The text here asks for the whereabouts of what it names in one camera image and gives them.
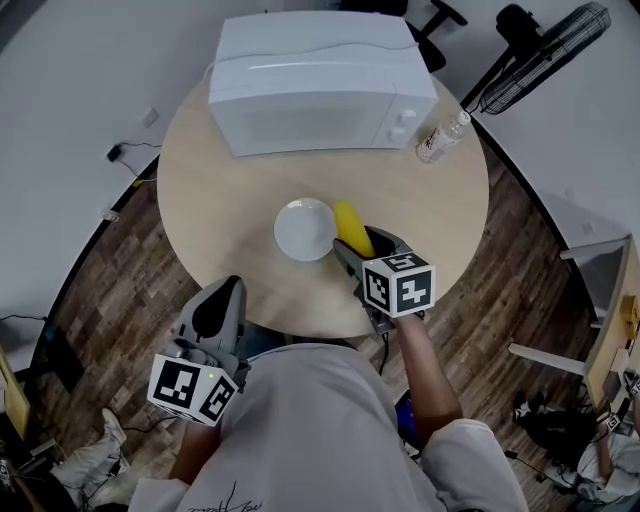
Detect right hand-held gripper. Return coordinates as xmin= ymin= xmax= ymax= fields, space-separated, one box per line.
xmin=332 ymin=225 xmax=436 ymax=334

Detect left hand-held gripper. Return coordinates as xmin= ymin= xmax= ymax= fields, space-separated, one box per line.
xmin=147 ymin=275 xmax=252 ymax=427

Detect yellow banana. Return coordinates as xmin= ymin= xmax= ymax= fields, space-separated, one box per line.
xmin=333 ymin=199 xmax=376 ymax=257

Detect white round plate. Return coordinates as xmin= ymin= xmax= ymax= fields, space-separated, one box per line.
xmin=273 ymin=197 xmax=336 ymax=263

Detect person's right forearm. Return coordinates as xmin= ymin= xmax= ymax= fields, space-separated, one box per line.
xmin=392 ymin=314 xmax=464 ymax=451

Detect person's left forearm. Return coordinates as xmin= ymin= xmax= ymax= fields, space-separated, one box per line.
xmin=169 ymin=419 xmax=221 ymax=484

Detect person's grey trousers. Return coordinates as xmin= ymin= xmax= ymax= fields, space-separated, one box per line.
xmin=244 ymin=322 xmax=287 ymax=361

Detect labelled clear water bottle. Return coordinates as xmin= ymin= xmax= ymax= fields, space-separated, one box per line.
xmin=415 ymin=110 xmax=472 ymax=164

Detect person's white shirt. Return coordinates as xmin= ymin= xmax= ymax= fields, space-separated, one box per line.
xmin=128 ymin=342 xmax=529 ymax=512

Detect black flat panel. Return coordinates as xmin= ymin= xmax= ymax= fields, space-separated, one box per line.
xmin=42 ymin=324 xmax=86 ymax=394

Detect black device with purple screen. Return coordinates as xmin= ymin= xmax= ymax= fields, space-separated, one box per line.
xmin=394 ymin=389 xmax=424 ymax=459

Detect white microwave oven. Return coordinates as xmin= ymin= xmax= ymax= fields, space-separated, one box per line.
xmin=207 ymin=13 xmax=437 ymax=157

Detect light wooden shelf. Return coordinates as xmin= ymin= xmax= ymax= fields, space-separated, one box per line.
xmin=0 ymin=349 xmax=31 ymax=441

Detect black chair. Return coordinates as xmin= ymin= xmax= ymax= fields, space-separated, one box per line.
xmin=403 ymin=0 xmax=469 ymax=72

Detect white framed wooden desk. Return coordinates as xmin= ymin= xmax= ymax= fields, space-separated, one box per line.
xmin=508 ymin=234 xmax=640 ymax=411

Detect black standing fan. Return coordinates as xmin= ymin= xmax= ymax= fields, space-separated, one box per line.
xmin=459 ymin=2 xmax=612 ymax=117

